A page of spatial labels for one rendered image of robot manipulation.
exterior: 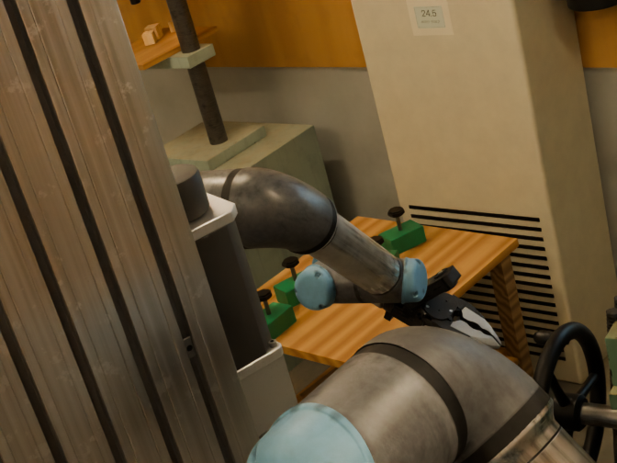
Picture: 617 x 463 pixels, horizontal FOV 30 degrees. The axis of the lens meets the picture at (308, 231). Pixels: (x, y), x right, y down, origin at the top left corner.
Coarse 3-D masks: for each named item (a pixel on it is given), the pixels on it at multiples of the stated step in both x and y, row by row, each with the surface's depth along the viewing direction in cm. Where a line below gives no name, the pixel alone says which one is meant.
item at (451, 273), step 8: (440, 272) 197; (448, 272) 196; (456, 272) 197; (432, 280) 198; (440, 280) 196; (448, 280) 195; (456, 280) 197; (432, 288) 197; (440, 288) 196; (448, 288) 196; (424, 296) 199; (432, 296) 198; (408, 304) 202; (416, 304) 201
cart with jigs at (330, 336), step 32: (384, 224) 335; (416, 224) 318; (416, 256) 312; (448, 256) 307; (480, 256) 303; (288, 288) 303; (512, 288) 311; (288, 320) 293; (320, 320) 293; (352, 320) 289; (384, 320) 285; (512, 320) 313; (288, 352) 286; (320, 352) 279; (352, 352) 275; (512, 352) 319
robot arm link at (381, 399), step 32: (384, 352) 90; (320, 384) 89; (352, 384) 87; (384, 384) 86; (416, 384) 87; (288, 416) 86; (320, 416) 84; (352, 416) 84; (384, 416) 84; (416, 416) 85; (448, 416) 87; (256, 448) 85; (288, 448) 82; (320, 448) 81; (352, 448) 82; (384, 448) 83; (416, 448) 85; (448, 448) 87
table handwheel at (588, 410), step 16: (560, 336) 180; (576, 336) 185; (592, 336) 190; (544, 352) 178; (560, 352) 179; (592, 352) 192; (544, 368) 176; (592, 368) 194; (544, 384) 175; (592, 384) 192; (560, 400) 182; (576, 400) 183; (592, 400) 196; (560, 416) 184; (576, 416) 183; (592, 416) 182; (608, 416) 180; (592, 432) 195; (592, 448) 193
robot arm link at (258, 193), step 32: (256, 192) 158; (288, 192) 160; (320, 192) 166; (256, 224) 158; (288, 224) 160; (320, 224) 163; (352, 224) 176; (320, 256) 171; (352, 256) 174; (384, 256) 183; (384, 288) 187; (416, 288) 190
